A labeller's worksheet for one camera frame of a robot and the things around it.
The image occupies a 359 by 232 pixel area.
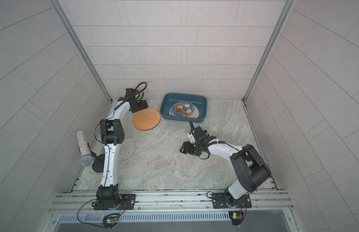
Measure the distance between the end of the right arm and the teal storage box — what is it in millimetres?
243

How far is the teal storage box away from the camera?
1067mm

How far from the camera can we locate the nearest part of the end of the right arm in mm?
655
